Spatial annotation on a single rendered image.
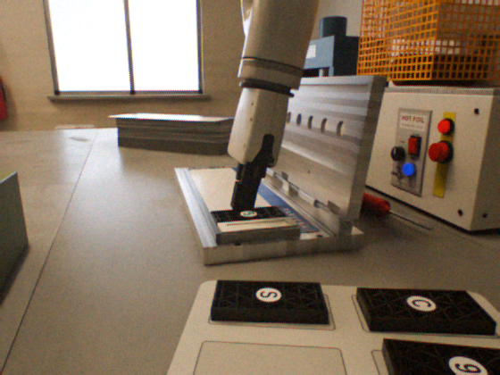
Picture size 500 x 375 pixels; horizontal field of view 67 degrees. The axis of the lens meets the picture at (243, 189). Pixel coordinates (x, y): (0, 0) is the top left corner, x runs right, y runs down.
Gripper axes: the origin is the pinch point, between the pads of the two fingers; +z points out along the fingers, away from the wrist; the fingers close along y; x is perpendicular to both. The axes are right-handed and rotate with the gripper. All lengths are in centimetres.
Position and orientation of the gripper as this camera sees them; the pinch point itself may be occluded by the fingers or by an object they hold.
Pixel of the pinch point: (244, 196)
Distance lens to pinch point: 54.4
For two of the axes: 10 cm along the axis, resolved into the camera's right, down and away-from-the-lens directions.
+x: 9.5, 1.4, 2.9
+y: 2.5, 2.6, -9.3
